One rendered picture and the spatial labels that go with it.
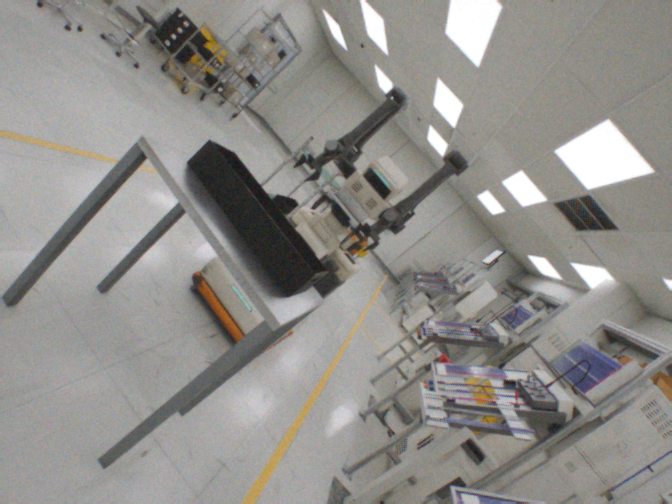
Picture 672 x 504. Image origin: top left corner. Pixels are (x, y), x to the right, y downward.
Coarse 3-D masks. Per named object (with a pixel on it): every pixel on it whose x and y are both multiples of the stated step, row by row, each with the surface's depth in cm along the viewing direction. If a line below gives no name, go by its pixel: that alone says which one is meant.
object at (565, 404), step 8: (536, 376) 237; (544, 376) 234; (544, 384) 222; (552, 392) 209; (560, 392) 208; (560, 400) 198; (568, 400) 198; (560, 408) 198; (568, 408) 197; (568, 416) 197
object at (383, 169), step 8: (376, 160) 195; (384, 160) 197; (368, 168) 197; (376, 168) 193; (384, 168) 194; (392, 168) 196; (368, 176) 199; (376, 176) 196; (384, 176) 192; (392, 176) 193; (400, 176) 196; (376, 184) 198; (384, 184) 194; (392, 184) 191; (400, 184) 193; (384, 192) 197; (392, 192) 193; (400, 192) 204; (384, 200) 199
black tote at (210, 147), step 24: (216, 144) 124; (192, 168) 121; (216, 168) 119; (240, 168) 135; (216, 192) 119; (240, 192) 117; (264, 192) 133; (240, 216) 117; (264, 216) 115; (264, 240) 115; (288, 240) 114; (264, 264) 115; (288, 264) 113; (312, 264) 129; (288, 288) 113
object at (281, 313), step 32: (128, 160) 108; (160, 160) 105; (96, 192) 111; (192, 192) 108; (64, 224) 114; (160, 224) 153; (224, 224) 112; (128, 256) 157; (224, 256) 100; (256, 256) 115; (256, 288) 100; (288, 320) 102; (256, 352) 143; (192, 384) 103; (160, 416) 106; (128, 448) 109
